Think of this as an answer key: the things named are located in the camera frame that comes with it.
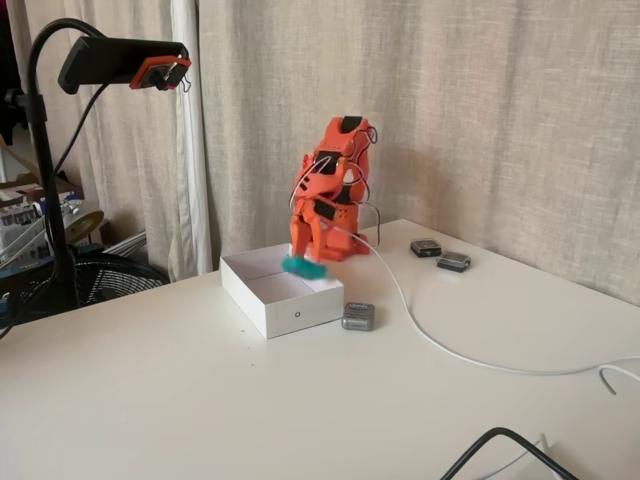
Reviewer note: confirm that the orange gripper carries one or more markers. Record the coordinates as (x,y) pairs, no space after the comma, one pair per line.
(303,225)

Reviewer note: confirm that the green rounded cube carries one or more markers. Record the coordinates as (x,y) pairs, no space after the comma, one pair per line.
(302,267)

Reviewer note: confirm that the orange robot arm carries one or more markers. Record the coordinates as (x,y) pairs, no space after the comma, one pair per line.
(345,135)

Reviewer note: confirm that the white cardboard bin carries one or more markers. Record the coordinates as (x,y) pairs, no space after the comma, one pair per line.
(300,315)

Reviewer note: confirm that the grey small tin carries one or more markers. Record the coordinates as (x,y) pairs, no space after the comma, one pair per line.
(357,320)

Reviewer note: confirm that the white sheer curtain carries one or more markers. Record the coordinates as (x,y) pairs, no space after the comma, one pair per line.
(192,150)

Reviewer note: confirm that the black floor fan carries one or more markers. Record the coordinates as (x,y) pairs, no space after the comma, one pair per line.
(115,285)

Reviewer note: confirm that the gold round object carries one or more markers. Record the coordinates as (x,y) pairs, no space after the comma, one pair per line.
(85,222)

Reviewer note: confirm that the wide beige linen curtain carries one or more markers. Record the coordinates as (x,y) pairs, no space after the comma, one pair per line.
(500,100)

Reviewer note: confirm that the black gooseneck stand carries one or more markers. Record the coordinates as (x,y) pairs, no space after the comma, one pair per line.
(50,190)

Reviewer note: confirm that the clear plastic package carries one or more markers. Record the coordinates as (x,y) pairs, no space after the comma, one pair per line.
(20,220)

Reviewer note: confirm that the brown cardboard box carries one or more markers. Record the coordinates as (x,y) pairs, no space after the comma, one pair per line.
(20,192)

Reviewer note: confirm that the orange framed small camera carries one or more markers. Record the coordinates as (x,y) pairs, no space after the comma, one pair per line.
(145,75)

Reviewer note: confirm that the black camera holder bar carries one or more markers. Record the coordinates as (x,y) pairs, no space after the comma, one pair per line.
(115,57)

